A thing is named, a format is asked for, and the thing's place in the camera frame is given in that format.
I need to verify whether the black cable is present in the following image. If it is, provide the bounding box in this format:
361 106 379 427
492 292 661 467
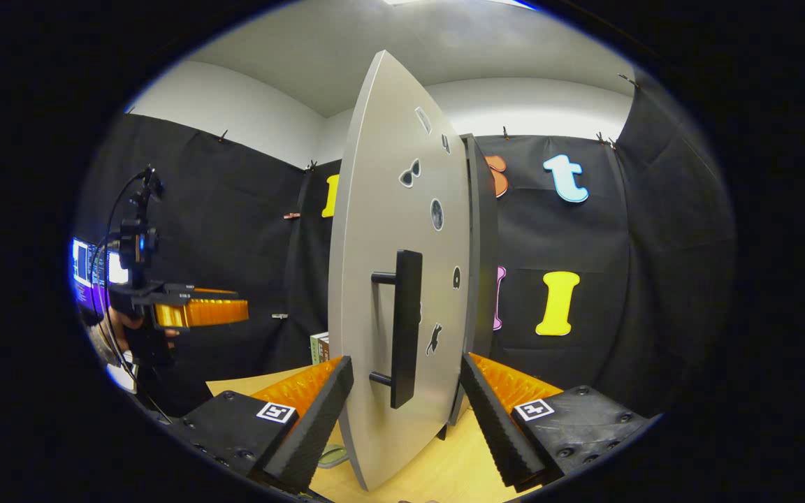
91 170 173 425

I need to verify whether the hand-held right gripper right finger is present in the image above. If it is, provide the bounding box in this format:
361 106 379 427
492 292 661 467
460 351 659 491

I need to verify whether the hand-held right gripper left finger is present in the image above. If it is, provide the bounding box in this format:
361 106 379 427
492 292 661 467
179 355 355 495

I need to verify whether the beige cabinet door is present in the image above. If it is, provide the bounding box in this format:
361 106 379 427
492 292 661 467
327 48 474 493

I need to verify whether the long ceiling light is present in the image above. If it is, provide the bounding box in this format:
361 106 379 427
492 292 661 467
383 0 537 10

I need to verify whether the computer monitor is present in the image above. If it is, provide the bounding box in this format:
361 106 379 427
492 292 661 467
70 237 131 289

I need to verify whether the black backdrop cloth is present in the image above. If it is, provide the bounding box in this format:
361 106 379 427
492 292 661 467
76 68 737 421

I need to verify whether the black door handle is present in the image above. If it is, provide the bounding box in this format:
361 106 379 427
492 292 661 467
370 249 423 410

